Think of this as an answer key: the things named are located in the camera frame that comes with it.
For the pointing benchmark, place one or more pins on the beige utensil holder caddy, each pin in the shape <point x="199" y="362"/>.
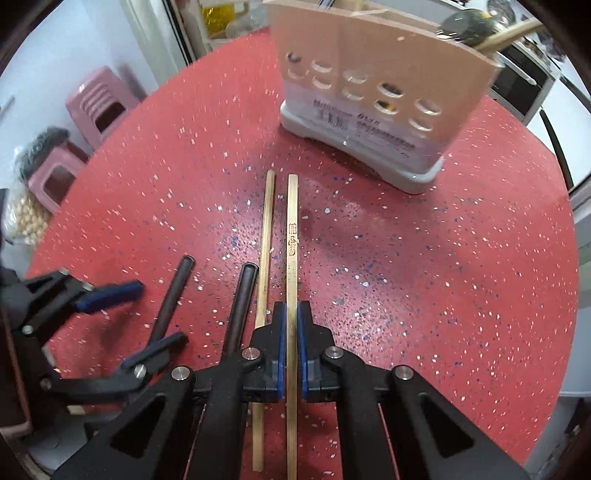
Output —
<point x="377" y="84"/>

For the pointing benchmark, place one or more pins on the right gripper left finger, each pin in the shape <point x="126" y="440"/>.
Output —
<point x="189" y="424"/>

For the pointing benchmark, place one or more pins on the black chopstick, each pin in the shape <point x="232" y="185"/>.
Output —
<point x="239" y="310"/>
<point x="171" y="298"/>

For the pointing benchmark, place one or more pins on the pink plastic stool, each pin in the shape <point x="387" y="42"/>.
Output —
<point x="51" y="181"/>
<point x="99" y="105"/>

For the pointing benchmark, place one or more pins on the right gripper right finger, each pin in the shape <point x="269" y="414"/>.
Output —
<point x="393" y="423"/>

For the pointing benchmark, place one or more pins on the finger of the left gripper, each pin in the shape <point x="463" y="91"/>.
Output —
<point x="108" y="295"/>
<point x="132" y="375"/>

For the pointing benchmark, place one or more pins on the pink plastic stool lower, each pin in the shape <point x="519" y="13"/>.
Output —
<point x="51" y="181"/>

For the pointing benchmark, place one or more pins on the bamboo chopstick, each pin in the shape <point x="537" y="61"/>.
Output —
<point x="291" y="328"/>
<point x="504" y="38"/>

